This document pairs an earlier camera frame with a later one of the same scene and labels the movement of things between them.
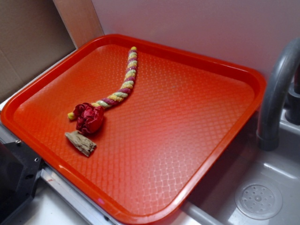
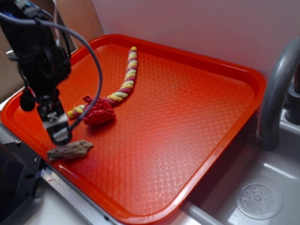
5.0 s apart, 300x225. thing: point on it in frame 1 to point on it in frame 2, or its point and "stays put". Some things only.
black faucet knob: x=292 y=106 stays put
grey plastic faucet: x=267 y=138 stays put
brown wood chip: x=84 y=144 to x=75 y=149
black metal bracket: x=19 y=168 stays put
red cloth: x=89 y=118 to x=101 y=112
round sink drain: x=258 y=199 stays put
